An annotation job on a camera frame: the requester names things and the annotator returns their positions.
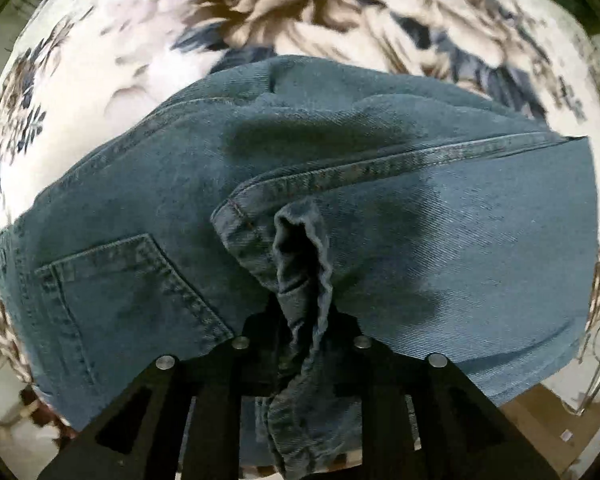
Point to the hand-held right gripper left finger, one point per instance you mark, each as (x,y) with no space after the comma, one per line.
(263,331)

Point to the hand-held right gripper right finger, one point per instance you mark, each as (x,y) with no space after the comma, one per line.
(344,331)

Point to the blue denim pants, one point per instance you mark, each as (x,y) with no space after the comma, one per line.
(430,240)

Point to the brown cardboard box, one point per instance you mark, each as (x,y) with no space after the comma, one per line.
(555,430)

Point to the floral printed blanket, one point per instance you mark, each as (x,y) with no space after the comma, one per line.
(130,60)

